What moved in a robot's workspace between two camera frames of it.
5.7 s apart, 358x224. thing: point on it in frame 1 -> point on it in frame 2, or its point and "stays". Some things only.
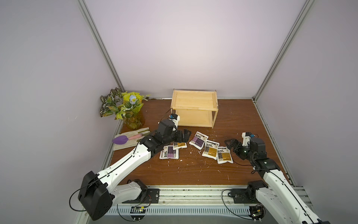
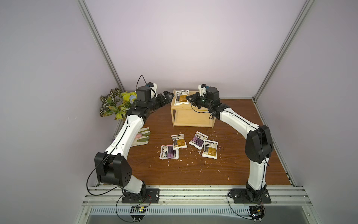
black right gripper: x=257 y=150 -> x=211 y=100
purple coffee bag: x=199 y=140 stays
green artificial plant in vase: x=125 y=106 stays
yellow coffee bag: x=211 y=149 stays
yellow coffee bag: x=224 y=155 -> x=181 y=97
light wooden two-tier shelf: x=195 y=108 stays
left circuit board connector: x=137 y=209 stays
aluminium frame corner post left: x=96 y=31 stays
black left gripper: x=184 y=138 -> x=161 y=101
